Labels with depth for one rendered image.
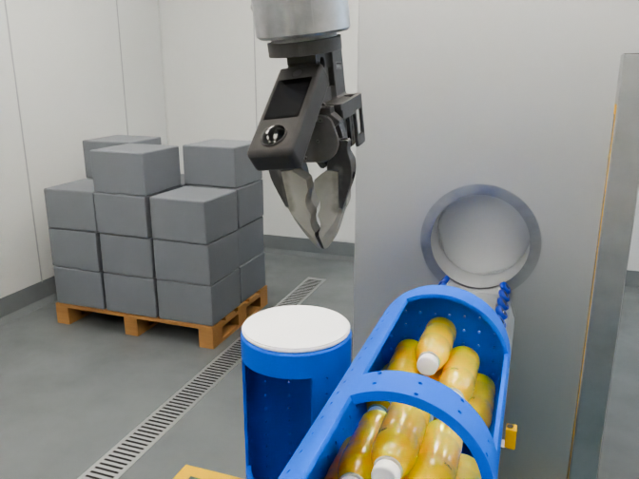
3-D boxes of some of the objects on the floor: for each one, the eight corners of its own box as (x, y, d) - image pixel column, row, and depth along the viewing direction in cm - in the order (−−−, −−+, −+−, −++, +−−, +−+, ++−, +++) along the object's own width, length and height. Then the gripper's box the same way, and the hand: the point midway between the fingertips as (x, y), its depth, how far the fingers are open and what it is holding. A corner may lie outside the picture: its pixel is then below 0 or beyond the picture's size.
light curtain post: (562, 692, 169) (653, 53, 123) (562, 713, 164) (658, 52, 117) (538, 684, 171) (620, 53, 125) (538, 705, 166) (624, 52, 119)
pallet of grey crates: (267, 303, 447) (263, 141, 415) (213, 349, 375) (203, 156, 342) (130, 284, 486) (117, 134, 454) (57, 322, 414) (35, 147, 381)
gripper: (365, 29, 61) (381, 226, 69) (283, 37, 64) (308, 223, 72) (334, 39, 53) (357, 258, 61) (244, 47, 57) (277, 254, 65)
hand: (319, 239), depth 64 cm, fingers closed
